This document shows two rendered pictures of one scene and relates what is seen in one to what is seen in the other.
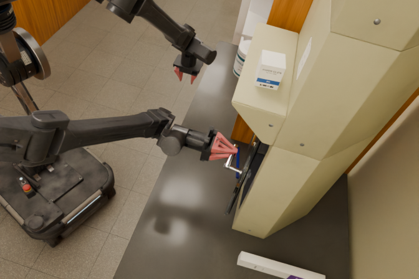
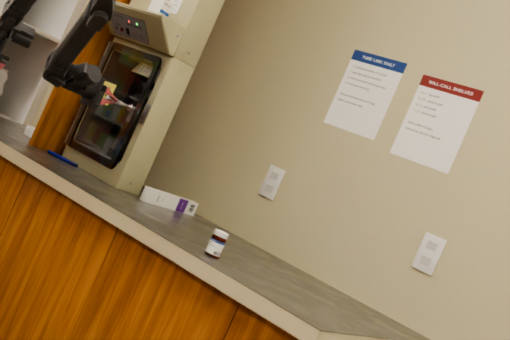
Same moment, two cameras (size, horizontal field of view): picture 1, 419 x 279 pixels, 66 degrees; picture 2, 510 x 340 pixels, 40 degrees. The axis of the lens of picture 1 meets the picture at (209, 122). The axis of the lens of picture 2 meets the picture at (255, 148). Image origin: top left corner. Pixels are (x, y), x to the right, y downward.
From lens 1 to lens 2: 210 cm
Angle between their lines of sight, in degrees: 71
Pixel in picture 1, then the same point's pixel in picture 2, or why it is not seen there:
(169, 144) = (94, 71)
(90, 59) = not seen: outside the picture
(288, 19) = not seen: hidden behind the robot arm
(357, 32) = not seen: outside the picture
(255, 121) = (170, 32)
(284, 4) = not seen: outside the picture
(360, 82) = (217, 4)
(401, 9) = not seen: outside the picture
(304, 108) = (195, 21)
